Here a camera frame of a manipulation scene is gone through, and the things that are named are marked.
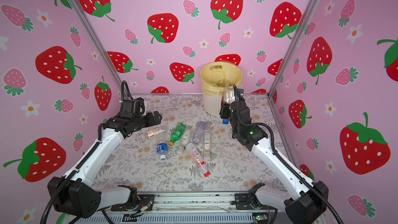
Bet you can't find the clear bottle blue cap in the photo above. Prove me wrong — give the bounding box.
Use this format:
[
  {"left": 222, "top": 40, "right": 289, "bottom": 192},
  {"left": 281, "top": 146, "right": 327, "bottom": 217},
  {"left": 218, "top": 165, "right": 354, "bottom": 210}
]
[{"left": 221, "top": 87, "right": 235, "bottom": 124}]

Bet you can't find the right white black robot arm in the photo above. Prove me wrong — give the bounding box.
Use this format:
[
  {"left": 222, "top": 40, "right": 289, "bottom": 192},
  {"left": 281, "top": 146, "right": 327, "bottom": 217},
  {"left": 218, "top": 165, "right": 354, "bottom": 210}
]
[{"left": 220, "top": 99, "right": 343, "bottom": 224}]

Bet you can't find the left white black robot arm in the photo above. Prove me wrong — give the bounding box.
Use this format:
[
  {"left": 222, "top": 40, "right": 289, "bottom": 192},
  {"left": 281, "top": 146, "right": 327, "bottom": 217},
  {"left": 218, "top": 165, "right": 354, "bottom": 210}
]
[{"left": 40, "top": 97, "right": 162, "bottom": 224}]

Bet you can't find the white bin with yellow liner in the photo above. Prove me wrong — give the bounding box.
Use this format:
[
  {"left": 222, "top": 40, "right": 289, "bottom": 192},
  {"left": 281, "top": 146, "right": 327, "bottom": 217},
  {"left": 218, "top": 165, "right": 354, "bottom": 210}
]
[{"left": 200, "top": 62, "right": 243, "bottom": 117}]

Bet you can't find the clear bottle orange label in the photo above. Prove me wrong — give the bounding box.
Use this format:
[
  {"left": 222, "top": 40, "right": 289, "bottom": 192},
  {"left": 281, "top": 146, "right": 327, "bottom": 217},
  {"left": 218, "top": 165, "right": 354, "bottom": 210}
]
[{"left": 144, "top": 125, "right": 167, "bottom": 141}]

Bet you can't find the green bottle yellow cap left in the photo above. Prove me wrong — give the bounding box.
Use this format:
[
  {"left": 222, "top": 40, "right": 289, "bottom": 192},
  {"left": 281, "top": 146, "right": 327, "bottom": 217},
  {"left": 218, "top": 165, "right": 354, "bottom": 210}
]
[{"left": 169, "top": 122, "right": 187, "bottom": 146}]

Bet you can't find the small bottle blue label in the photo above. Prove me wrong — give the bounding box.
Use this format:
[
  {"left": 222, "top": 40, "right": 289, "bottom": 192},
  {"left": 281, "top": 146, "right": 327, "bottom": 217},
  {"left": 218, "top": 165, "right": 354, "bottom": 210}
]
[{"left": 156, "top": 143, "right": 169, "bottom": 161}]

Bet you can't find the clear bluish bottle upright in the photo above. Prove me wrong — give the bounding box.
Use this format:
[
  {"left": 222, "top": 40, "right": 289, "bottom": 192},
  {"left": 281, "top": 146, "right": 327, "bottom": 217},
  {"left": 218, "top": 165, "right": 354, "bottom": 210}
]
[{"left": 192, "top": 120, "right": 206, "bottom": 145}]

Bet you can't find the clear bottle green white label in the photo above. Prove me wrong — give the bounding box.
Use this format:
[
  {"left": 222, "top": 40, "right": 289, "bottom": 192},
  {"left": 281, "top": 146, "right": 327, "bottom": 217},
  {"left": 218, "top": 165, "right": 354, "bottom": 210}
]
[{"left": 203, "top": 132, "right": 211, "bottom": 161}]

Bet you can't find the clear bottle red cap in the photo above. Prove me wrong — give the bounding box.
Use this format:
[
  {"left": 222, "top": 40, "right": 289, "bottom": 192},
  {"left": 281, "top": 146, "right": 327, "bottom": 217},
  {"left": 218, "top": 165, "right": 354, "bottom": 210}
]
[{"left": 186, "top": 143, "right": 210, "bottom": 177}]

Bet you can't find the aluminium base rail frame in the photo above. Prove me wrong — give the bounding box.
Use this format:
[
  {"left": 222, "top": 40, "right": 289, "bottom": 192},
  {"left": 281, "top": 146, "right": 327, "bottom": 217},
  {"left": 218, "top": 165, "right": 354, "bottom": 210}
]
[{"left": 78, "top": 191, "right": 291, "bottom": 224}]

